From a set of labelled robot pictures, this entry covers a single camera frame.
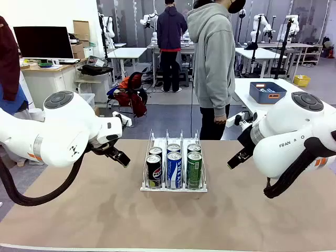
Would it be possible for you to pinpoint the blue bin orange trim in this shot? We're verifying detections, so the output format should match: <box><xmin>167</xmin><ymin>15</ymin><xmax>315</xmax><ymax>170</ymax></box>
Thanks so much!
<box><xmin>249</xmin><ymin>81</ymin><xmax>287</xmax><ymax>106</ymax></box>

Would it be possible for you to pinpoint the person in navy hoodie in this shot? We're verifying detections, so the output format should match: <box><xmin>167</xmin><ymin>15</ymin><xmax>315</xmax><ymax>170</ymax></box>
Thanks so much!
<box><xmin>156</xmin><ymin>0</ymin><xmax>188</xmax><ymax>94</ymax></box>

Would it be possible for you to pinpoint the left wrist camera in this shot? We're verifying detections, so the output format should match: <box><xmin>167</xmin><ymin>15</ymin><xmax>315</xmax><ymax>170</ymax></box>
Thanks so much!
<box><xmin>112</xmin><ymin>111</ymin><xmax>132</xmax><ymax>127</ymax></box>

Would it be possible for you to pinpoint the black step stool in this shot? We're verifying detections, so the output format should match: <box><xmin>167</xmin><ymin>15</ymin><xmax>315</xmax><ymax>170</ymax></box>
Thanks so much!
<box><xmin>178</xmin><ymin>69</ymin><xmax>190</xmax><ymax>88</ymax></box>

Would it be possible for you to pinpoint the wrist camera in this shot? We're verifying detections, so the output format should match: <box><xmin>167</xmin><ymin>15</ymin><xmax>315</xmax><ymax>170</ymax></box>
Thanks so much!
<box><xmin>112</xmin><ymin>111</ymin><xmax>132</xmax><ymax>127</ymax></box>
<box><xmin>225</xmin><ymin>111</ymin><xmax>259</xmax><ymax>129</ymax></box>

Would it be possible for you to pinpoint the black sleeved left arm cable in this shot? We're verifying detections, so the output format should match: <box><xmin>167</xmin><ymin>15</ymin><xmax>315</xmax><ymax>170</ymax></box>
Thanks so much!
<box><xmin>0</xmin><ymin>153</ymin><xmax>89</xmax><ymax>207</ymax></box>

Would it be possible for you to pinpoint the black Pepsi can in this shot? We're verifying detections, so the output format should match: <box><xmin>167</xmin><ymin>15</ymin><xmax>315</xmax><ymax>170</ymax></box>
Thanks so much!
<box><xmin>146</xmin><ymin>154</ymin><xmax>163</xmax><ymax>189</ymax></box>
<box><xmin>149</xmin><ymin>146</ymin><xmax>163</xmax><ymax>161</ymax></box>

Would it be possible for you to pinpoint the clear plastic storage box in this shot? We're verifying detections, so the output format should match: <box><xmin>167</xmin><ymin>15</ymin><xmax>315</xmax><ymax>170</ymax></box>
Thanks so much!
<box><xmin>78</xmin><ymin>93</ymin><xmax>96</xmax><ymax>109</ymax></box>

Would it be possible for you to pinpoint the black face mask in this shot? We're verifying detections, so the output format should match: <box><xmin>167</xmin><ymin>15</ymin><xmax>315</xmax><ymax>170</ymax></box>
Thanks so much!
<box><xmin>227</xmin><ymin>0</ymin><xmax>247</xmax><ymax>14</ymax></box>

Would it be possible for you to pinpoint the person's right forearm grey sleeve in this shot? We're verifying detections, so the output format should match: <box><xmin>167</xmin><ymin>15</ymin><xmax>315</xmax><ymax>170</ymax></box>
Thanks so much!
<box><xmin>208</xmin><ymin>83</ymin><xmax>233</xmax><ymax>118</ymax></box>

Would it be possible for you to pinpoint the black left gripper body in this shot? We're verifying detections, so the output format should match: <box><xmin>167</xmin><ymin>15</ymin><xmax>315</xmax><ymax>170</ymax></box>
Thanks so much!
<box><xmin>89</xmin><ymin>139</ymin><xmax>119</xmax><ymax>158</ymax></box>

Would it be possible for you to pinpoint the black sleeved arm cable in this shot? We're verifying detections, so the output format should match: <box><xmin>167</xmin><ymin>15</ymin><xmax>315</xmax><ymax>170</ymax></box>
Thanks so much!
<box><xmin>0</xmin><ymin>153</ymin><xmax>89</xmax><ymax>207</ymax></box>
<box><xmin>263</xmin><ymin>136</ymin><xmax>336</xmax><ymax>200</ymax></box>

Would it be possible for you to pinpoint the wooden lab bench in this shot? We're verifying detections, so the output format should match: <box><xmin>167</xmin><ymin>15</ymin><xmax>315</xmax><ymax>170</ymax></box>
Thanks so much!
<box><xmin>258</xmin><ymin>41</ymin><xmax>323</xmax><ymax>66</ymax></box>

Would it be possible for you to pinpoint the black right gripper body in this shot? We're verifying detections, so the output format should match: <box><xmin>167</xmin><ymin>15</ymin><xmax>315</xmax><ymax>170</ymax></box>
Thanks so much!
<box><xmin>237</xmin><ymin>128</ymin><xmax>257</xmax><ymax>158</ymax></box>

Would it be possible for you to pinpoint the black tripod stand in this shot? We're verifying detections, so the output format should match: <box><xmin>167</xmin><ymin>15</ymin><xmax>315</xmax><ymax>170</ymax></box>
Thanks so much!
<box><xmin>274</xmin><ymin>15</ymin><xmax>295</xmax><ymax>79</ymax></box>
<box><xmin>241</xmin><ymin>14</ymin><xmax>263</xmax><ymax>78</ymax></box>

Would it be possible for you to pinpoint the small brown cardboard box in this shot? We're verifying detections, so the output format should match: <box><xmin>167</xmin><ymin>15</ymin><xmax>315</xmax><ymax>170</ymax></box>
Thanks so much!
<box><xmin>70</xmin><ymin>43</ymin><xmax>86</xmax><ymax>60</ymax></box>

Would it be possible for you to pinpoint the person in grey hoodie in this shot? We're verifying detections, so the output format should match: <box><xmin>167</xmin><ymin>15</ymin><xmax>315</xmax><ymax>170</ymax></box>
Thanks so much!
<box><xmin>187</xmin><ymin>0</ymin><xmax>247</xmax><ymax>141</ymax></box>

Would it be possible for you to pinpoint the clear acrylic can rack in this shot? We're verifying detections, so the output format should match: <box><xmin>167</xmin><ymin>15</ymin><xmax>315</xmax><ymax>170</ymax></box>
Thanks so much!
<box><xmin>140</xmin><ymin>129</ymin><xmax>208</xmax><ymax>193</ymax></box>

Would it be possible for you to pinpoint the person in maroon top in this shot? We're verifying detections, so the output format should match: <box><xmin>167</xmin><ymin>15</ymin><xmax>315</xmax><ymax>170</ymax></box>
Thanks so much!
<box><xmin>0</xmin><ymin>15</ymin><xmax>29</xmax><ymax>124</ymax></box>

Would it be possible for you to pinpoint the black tray with items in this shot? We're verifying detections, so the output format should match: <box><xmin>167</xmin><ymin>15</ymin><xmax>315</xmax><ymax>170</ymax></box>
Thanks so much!
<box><xmin>86</xmin><ymin>55</ymin><xmax>108</xmax><ymax>68</ymax></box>

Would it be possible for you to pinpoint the white desk wooden top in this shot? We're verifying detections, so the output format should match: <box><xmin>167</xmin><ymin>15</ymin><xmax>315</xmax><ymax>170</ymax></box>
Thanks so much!
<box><xmin>20</xmin><ymin>58</ymin><xmax>89</xmax><ymax>110</ymax></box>

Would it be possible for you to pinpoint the black bag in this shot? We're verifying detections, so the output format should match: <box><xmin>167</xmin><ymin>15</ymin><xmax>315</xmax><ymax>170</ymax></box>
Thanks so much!
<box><xmin>77</xmin><ymin>65</ymin><xmax>114</xmax><ymax>77</ymax></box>

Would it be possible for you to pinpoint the small white side table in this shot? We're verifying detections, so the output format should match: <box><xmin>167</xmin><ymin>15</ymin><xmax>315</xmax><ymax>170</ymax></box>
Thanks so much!
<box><xmin>75</xmin><ymin>75</ymin><xmax>112</xmax><ymax>102</ymax></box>

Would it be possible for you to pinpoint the large white table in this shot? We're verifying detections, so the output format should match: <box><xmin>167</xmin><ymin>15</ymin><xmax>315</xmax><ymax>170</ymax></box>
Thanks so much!
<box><xmin>230</xmin><ymin>78</ymin><xmax>336</xmax><ymax>116</ymax></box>

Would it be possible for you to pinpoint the flat brown cardboard box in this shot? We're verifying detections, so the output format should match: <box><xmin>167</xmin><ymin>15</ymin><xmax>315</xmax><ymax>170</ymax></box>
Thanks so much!
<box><xmin>72</xmin><ymin>20</ymin><xmax>90</xmax><ymax>42</ymax></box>

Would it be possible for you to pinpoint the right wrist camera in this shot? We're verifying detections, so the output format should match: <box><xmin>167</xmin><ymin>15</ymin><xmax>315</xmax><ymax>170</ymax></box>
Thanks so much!
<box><xmin>225</xmin><ymin>111</ymin><xmax>259</xmax><ymax>129</ymax></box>

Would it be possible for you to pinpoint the yellow plastic basket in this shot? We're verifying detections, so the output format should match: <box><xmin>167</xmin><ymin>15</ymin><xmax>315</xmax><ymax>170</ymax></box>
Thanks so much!
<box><xmin>293</xmin><ymin>75</ymin><xmax>311</xmax><ymax>87</ymax></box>

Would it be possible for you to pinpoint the black sleeved right arm cable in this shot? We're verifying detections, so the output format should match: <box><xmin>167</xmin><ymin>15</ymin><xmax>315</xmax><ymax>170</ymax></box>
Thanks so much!
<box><xmin>263</xmin><ymin>136</ymin><xmax>336</xmax><ymax>200</ymax></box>

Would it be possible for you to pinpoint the white paper roll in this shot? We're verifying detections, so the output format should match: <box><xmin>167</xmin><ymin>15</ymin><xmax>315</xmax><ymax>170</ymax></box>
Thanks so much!
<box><xmin>28</xmin><ymin>108</ymin><xmax>46</xmax><ymax>123</ymax></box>

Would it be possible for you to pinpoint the black computer monitor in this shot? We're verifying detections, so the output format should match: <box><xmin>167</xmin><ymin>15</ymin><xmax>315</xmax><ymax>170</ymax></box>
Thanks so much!
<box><xmin>13</xmin><ymin>26</ymin><xmax>75</xmax><ymax>60</ymax></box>

